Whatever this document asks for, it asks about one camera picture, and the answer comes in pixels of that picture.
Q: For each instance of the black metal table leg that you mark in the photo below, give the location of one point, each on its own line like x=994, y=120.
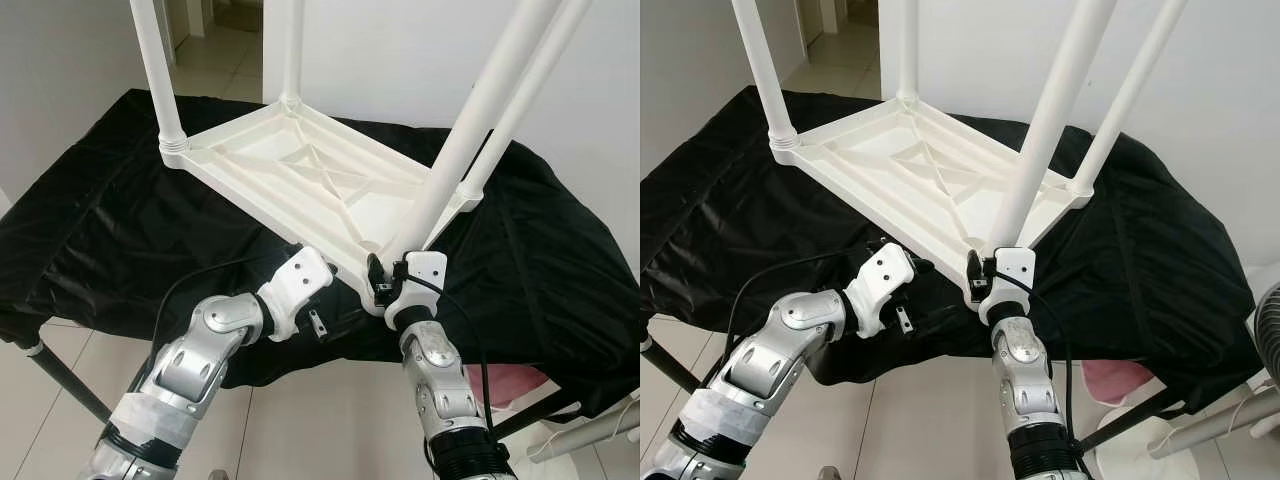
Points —
x=1125, y=420
x=535, y=415
x=668, y=367
x=65, y=382

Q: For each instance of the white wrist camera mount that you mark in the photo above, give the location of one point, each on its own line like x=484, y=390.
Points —
x=425, y=270
x=880, y=285
x=1015, y=268
x=295, y=290

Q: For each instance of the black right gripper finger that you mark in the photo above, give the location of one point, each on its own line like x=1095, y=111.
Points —
x=972, y=270
x=375, y=272

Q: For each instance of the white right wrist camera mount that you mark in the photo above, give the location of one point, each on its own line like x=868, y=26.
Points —
x=425, y=270
x=1015, y=268

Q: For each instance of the pink round stool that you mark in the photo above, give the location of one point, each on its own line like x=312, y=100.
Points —
x=1115, y=380
x=510, y=383

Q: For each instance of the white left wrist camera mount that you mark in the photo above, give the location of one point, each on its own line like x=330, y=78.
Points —
x=295, y=290
x=880, y=285

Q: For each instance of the black table cloth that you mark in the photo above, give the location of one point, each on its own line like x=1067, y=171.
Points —
x=560, y=250
x=1170, y=250

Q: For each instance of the white plastic table top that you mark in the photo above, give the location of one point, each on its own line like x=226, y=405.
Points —
x=900, y=165
x=290, y=170

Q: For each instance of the white plastic table leg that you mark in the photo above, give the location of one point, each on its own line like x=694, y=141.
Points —
x=1055, y=110
x=530, y=90
x=291, y=50
x=1130, y=90
x=765, y=80
x=906, y=50
x=480, y=110
x=160, y=80

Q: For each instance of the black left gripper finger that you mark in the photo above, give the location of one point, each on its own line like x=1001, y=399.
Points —
x=919, y=265

